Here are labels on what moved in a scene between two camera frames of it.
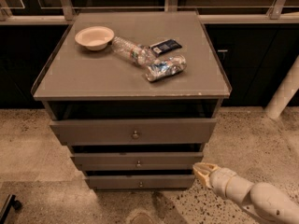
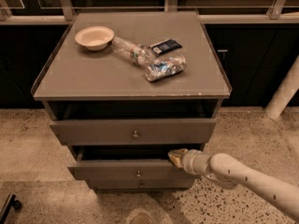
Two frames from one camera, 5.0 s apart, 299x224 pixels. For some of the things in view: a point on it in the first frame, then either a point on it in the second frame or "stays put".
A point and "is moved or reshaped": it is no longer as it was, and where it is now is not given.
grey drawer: [139, 161] is moved or reshaped
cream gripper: [221, 180] → [189, 161]
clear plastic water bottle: [138, 53] stays put
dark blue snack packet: [164, 47] stays put
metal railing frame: [56, 5] stays put
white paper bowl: [94, 37] stays put
